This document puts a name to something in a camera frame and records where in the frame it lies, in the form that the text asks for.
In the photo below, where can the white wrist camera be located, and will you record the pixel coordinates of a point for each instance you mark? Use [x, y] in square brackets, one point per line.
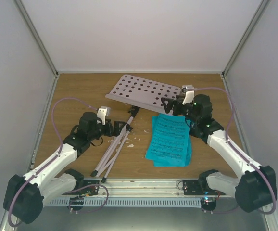
[102, 113]
[188, 93]

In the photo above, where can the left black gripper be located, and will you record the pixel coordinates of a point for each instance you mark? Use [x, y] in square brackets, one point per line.
[116, 132]

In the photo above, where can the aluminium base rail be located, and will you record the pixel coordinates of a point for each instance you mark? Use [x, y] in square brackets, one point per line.
[115, 192]

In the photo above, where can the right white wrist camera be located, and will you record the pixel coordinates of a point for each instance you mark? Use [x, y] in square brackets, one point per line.
[188, 93]

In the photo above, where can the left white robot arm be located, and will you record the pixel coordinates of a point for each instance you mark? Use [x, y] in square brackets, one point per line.
[54, 156]

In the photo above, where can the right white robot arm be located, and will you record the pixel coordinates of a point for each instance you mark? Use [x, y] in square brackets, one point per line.
[254, 185]

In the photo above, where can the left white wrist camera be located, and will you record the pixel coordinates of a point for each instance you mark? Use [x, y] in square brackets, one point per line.
[102, 113]

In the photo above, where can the white music stand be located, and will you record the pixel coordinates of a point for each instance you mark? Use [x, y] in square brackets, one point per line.
[131, 162]

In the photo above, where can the cyan sheet music page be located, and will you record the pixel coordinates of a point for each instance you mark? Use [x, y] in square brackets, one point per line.
[170, 139]
[188, 154]

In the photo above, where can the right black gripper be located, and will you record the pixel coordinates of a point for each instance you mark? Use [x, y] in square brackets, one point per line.
[177, 102]

